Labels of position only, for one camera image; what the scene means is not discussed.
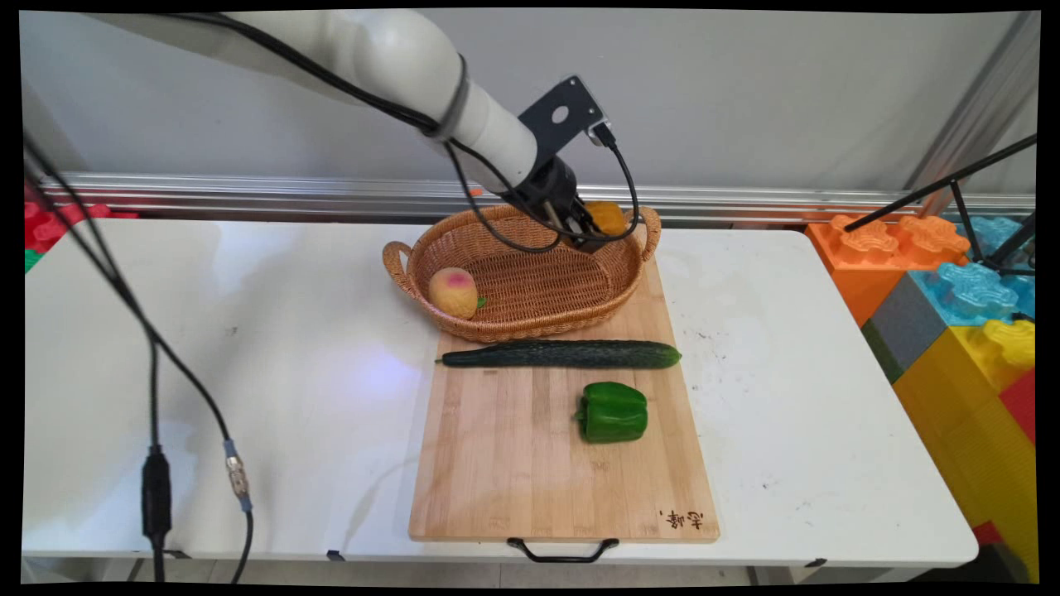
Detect dark green cucumber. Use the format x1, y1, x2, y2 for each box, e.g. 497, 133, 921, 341
436, 339, 684, 370

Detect orange toy block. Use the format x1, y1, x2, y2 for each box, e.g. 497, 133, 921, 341
806, 214, 971, 329

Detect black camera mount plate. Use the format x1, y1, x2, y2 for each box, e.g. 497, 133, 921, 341
517, 75, 607, 171

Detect red toy block pile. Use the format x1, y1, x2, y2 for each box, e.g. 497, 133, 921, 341
24, 201, 140, 254

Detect yellow pink peach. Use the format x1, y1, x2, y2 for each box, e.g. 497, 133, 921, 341
427, 267, 487, 321

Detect blue toy block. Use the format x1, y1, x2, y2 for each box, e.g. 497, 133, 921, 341
907, 217, 1037, 329

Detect black cable with metal connector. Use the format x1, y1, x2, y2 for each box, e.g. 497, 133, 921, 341
23, 132, 255, 584

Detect grey toy block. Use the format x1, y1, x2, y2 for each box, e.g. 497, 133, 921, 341
860, 272, 950, 385

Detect aluminium rail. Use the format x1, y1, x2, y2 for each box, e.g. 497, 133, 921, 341
35, 171, 1036, 224

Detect dark yellow bell pepper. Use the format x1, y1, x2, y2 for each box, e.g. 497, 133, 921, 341
584, 201, 629, 239

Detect aluminium frame post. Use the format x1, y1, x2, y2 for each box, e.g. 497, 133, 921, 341
903, 12, 1041, 218

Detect yellow toy block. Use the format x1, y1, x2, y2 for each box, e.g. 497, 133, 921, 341
892, 318, 1040, 584

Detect woven wicker basket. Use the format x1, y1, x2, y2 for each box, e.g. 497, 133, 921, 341
382, 202, 663, 344

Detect wooden cutting board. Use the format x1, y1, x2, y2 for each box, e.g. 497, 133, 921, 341
408, 255, 721, 545

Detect green bell pepper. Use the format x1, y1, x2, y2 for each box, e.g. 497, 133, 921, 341
576, 381, 650, 445

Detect grey cable strap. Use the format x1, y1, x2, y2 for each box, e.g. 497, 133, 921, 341
424, 53, 471, 143

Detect black tripod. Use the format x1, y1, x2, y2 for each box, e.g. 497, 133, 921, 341
842, 136, 1038, 278

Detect black cable with thick plug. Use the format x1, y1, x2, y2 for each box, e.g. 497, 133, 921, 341
23, 166, 174, 584

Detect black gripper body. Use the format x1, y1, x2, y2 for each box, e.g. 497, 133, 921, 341
502, 156, 587, 234

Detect black cutting board handle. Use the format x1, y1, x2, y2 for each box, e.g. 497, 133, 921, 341
507, 537, 621, 565

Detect black camera cable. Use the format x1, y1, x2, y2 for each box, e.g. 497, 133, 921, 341
162, 12, 642, 254

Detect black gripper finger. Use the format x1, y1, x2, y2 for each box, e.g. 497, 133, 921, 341
575, 217, 612, 254
560, 202, 599, 243

